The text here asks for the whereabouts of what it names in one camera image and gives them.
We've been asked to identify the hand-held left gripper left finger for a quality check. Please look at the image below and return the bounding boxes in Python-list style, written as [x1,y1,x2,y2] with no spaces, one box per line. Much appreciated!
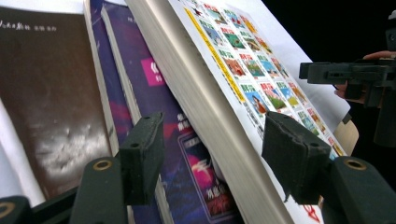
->
[119,111,165,207]

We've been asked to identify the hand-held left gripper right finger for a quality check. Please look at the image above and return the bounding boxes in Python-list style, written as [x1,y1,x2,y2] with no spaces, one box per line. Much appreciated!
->
[261,110,332,205]

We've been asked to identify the thick white book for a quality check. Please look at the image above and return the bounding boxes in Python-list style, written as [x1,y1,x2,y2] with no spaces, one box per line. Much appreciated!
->
[124,0,347,224]

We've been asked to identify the black book with red print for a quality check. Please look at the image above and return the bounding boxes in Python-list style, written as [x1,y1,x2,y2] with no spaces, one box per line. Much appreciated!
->
[0,6,113,200]

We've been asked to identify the white table mat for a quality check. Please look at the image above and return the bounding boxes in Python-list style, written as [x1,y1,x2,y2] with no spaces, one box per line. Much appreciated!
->
[0,0,351,208]

